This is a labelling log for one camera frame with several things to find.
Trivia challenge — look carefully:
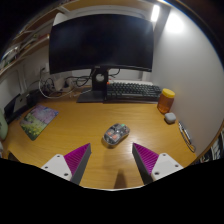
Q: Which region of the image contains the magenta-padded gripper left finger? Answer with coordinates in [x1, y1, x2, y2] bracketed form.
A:
[41, 143, 92, 186]

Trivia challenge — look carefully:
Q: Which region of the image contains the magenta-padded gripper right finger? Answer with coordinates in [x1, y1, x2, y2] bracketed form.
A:
[131, 142, 184, 185]

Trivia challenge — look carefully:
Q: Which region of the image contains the transparent computer mouse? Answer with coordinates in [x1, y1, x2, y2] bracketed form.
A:
[102, 123, 131, 147]

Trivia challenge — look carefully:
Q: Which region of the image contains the floral print mouse pad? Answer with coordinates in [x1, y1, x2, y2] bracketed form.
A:
[19, 104, 60, 141]

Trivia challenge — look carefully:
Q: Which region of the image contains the small grey earbuds case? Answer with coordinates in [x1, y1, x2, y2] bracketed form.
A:
[163, 112, 177, 125]

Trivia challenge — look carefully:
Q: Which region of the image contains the orange jar with yellow lid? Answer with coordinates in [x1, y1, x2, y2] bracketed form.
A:
[157, 88, 176, 115]

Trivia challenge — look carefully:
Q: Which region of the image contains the pale green object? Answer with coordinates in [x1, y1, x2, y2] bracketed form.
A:
[0, 109, 9, 141]

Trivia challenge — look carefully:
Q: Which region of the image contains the silver computer in black stand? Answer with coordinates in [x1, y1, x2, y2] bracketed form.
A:
[3, 89, 43, 124]

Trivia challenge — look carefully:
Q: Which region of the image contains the dark mechanical keyboard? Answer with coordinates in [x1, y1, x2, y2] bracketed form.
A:
[105, 80, 163, 103]

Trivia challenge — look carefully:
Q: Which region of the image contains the white power strip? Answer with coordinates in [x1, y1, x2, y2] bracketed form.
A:
[49, 78, 76, 93]

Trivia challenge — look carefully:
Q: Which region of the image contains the black computer monitor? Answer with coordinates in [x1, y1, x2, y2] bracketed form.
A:
[48, 13, 155, 104]

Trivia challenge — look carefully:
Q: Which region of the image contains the white cable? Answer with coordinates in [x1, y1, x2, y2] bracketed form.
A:
[37, 68, 77, 100]

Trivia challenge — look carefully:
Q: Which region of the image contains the black cable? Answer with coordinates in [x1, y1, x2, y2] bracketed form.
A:
[73, 75, 93, 88]

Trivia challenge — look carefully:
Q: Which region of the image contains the wooden wall shelf unit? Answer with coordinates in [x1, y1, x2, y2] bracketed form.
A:
[0, 0, 73, 78]

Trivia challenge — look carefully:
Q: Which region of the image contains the bright wall lamp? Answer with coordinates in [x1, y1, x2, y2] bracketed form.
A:
[149, 3, 162, 24]

